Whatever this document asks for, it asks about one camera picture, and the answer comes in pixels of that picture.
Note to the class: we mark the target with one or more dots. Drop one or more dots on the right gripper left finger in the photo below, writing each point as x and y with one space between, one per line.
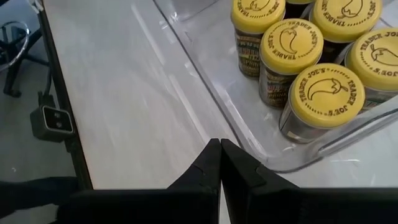
186 205

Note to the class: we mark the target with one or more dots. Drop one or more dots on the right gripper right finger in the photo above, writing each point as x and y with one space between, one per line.
280 208

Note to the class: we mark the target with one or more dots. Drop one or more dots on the clear plastic bin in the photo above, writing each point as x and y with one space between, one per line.
217 56

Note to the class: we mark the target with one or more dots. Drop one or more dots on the black office chair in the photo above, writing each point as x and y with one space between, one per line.
12 79

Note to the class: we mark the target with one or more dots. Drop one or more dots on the small black camera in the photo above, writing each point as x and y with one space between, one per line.
57 123

